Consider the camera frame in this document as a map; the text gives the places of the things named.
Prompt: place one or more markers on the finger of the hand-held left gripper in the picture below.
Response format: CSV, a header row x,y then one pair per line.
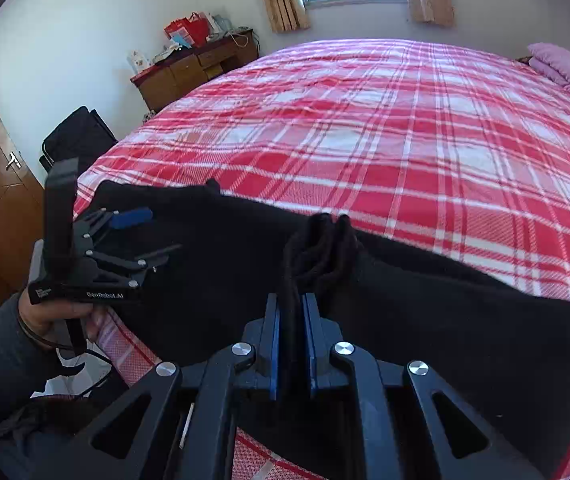
x,y
132,217
130,262

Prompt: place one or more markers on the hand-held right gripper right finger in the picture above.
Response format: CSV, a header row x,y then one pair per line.
x,y
312,350

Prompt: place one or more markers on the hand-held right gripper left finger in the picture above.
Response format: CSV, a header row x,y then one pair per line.
x,y
274,350

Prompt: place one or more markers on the black pants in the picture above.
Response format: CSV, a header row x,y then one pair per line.
x,y
415,335

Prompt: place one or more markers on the person's left forearm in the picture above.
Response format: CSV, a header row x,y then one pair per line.
x,y
0,360

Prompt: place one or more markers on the person's left hand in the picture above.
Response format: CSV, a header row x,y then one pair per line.
x,y
40,320

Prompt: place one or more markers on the black chair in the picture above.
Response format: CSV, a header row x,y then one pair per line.
x,y
80,135

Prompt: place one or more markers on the white floral box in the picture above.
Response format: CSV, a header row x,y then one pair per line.
x,y
138,60

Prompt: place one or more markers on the brown wooden desk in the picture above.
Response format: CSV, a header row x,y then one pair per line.
x,y
190,70

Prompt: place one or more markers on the person's dark jacket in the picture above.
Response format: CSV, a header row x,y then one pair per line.
x,y
35,420

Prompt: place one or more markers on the blue card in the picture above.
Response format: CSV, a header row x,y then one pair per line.
x,y
181,40

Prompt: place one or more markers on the red gift bag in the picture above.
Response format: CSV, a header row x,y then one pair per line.
x,y
187,30

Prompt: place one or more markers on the pale blue bag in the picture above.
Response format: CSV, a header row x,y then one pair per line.
x,y
219,24

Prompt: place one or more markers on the red plaid bedsheet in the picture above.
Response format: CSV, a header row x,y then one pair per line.
x,y
390,135

